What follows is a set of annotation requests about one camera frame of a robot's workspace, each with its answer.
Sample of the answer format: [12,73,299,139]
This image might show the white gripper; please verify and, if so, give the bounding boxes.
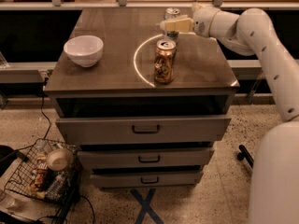
[160,3,220,37]

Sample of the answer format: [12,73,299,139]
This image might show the black cable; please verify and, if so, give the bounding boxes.
[39,77,52,140]

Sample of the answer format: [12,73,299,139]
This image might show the clear plastic bottle in basket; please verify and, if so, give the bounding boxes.
[45,173,66,201]

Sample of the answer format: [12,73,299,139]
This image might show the top grey drawer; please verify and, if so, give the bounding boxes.
[56,115,231,145]

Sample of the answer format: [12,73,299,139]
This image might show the white bowl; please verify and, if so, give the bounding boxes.
[64,35,104,67]

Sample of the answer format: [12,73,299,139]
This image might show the bottom grey drawer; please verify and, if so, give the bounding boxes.
[90,170,203,189]

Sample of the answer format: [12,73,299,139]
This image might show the grey drawer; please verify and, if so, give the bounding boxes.
[78,147,214,170]
[56,115,231,145]
[90,170,203,189]

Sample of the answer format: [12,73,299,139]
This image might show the white cup in basket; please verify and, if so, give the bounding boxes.
[46,148,74,171]

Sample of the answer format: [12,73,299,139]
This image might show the brown gold soda can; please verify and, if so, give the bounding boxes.
[154,39,177,84]

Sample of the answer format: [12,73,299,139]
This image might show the black wire basket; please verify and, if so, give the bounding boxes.
[5,139,78,203]

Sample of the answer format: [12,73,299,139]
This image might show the middle grey drawer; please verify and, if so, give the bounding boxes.
[78,147,214,170]

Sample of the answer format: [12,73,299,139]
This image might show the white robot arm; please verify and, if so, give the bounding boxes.
[160,4,299,224]

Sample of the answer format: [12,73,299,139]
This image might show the blue tape cross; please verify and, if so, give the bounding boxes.
[131,189,164,224]

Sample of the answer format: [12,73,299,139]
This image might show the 7up soda can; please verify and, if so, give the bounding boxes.
[164,7,180,43]

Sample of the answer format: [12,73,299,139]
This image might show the grey drawer cabinet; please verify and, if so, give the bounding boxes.
[45,7,239,176]

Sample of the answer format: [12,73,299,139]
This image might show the black chair base leg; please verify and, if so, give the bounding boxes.
[236,145,254,167]

